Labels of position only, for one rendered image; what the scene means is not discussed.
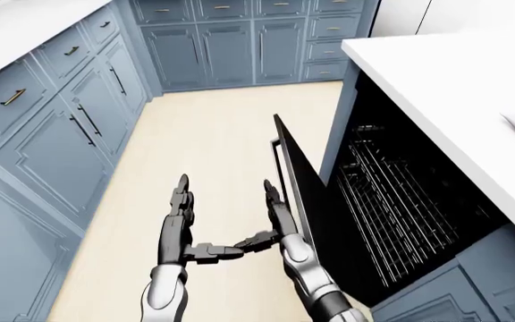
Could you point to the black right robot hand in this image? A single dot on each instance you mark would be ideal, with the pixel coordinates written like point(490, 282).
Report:
point(282, 218)

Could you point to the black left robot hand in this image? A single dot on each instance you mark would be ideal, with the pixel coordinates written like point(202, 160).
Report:
point(174, 234)

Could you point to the black dishwasher door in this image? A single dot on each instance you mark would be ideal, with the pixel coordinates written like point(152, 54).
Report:
point(324, 214)

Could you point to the black dishwasher body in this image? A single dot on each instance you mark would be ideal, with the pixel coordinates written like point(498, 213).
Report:
point(374, 110)

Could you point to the blue long cabinet run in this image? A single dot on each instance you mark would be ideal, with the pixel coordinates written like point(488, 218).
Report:
point(38, 151)

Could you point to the blue island cabinet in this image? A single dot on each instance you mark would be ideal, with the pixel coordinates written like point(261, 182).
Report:
point(485, 281)

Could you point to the white refrigerator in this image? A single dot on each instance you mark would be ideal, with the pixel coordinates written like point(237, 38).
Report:
point(400, 16)

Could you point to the blue cabinet wall unit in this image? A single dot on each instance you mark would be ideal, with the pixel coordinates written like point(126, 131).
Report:
point(239, 50)

